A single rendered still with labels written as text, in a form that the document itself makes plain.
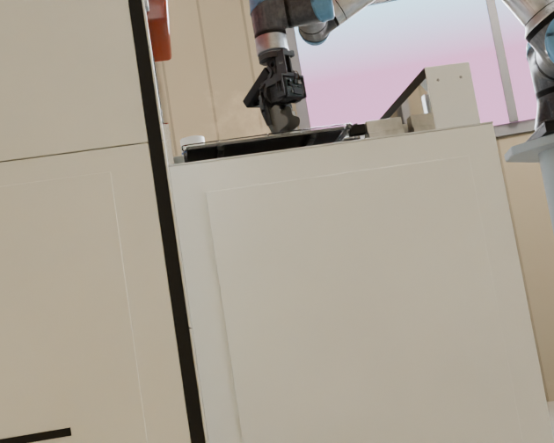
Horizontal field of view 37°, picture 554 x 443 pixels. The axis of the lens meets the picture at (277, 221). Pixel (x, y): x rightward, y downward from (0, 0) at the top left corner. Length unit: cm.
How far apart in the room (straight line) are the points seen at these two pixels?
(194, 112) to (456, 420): 249
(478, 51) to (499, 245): 223
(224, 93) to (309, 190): 228
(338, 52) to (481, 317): 233
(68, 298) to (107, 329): 8
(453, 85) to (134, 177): 70
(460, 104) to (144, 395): 85
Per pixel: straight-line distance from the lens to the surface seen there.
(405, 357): 155
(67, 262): 132
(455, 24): 381
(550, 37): 192
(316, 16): 196
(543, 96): 207
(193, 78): 383
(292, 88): 190
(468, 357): 158
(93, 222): 132
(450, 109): 170
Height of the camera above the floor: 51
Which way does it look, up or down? 7 degrees up
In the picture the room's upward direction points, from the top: 9 degrees counter-clockwise
